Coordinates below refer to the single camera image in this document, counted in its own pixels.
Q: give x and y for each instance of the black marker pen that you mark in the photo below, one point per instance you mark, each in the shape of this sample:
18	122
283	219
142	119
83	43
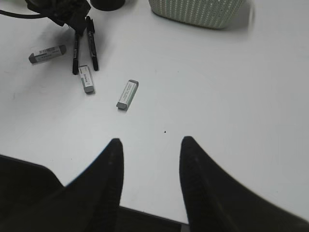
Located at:
75	65
91	42

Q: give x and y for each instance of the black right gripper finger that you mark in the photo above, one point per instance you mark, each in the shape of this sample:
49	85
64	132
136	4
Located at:
216	202

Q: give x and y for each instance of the green plastic basket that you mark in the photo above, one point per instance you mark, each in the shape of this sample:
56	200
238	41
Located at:
213	14

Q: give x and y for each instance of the grey eraser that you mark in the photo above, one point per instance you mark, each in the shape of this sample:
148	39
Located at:
47	54
127	95
86	79

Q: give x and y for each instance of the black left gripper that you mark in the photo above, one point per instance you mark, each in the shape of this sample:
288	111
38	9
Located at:
70	12

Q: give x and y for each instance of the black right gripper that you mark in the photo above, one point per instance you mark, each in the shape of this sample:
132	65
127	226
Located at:
89	203

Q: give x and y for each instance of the black mesh pen holder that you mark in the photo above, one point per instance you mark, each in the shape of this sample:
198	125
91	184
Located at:
107	5

